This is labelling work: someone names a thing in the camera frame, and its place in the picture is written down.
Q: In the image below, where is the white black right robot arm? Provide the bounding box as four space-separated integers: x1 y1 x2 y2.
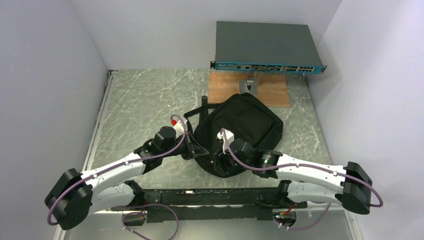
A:
218 137 373 215

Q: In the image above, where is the aluminium frame rail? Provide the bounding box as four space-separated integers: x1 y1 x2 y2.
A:
52 70 119 240

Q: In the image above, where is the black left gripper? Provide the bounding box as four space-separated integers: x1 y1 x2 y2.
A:
161 130 209 160

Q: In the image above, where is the black student backpack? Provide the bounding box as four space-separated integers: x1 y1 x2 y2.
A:
183 93 284 178

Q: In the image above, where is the teal network switch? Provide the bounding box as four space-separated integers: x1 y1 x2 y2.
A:
210 21 327 74

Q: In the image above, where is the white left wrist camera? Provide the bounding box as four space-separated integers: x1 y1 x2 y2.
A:
171 118 188 137

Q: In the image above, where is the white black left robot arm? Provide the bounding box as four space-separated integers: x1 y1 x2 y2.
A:
44 125 210 230

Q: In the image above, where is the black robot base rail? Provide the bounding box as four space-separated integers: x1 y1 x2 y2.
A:
123 187 308 223

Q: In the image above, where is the wooden base board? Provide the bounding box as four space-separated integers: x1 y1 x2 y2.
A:
207 72 290 108

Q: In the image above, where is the grey metal stand bracket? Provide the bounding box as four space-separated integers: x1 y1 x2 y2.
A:
239 72 263 95

